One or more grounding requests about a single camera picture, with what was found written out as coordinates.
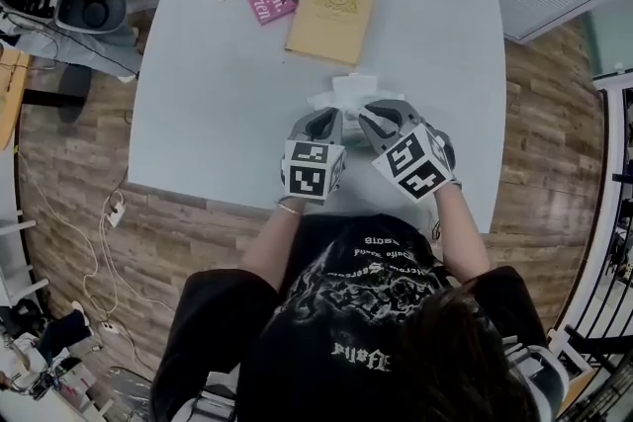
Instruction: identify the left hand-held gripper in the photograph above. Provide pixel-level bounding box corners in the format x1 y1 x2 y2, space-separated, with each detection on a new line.
280 106 348 206

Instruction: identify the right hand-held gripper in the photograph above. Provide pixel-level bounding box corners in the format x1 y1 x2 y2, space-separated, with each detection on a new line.
357 99 457 206

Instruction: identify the white wet wipe pack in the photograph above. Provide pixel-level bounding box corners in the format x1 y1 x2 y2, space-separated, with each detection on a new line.
306 72 407 150

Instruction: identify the person's left forearm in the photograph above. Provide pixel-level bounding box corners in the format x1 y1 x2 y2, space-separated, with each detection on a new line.
238 197 306 271

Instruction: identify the person's right forearm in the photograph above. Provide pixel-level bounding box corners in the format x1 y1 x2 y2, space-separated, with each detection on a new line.
431 181 492 284

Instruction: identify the tan book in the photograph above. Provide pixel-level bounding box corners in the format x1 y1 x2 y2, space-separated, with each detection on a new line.
284 0 380 67

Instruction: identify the person's black printed t-shirt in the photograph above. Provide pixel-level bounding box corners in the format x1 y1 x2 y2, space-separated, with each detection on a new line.
150 211 550 422

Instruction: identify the white power adapter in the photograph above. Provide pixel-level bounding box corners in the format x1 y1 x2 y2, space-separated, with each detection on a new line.
105 191 126 228

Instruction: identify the black metal rack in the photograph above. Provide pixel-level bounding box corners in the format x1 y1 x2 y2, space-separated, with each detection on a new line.
558 86 633 391

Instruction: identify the white grey chair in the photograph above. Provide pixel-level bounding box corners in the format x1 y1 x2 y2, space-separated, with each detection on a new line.
499 334 571 422

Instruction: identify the black stand base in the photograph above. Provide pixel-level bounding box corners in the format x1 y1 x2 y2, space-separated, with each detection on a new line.
21 62 94 125

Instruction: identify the grey round bin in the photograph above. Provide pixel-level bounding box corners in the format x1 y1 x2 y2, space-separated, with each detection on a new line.
53 0 129 36

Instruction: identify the light wooden board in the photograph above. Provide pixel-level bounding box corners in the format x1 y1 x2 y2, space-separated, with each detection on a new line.
0 47 32 151

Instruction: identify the white floor cable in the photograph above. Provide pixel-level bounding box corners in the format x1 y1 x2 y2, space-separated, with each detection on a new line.
14 147 174 362

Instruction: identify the white shelf frame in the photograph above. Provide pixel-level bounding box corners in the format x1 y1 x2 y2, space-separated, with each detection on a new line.
0 207 51 308

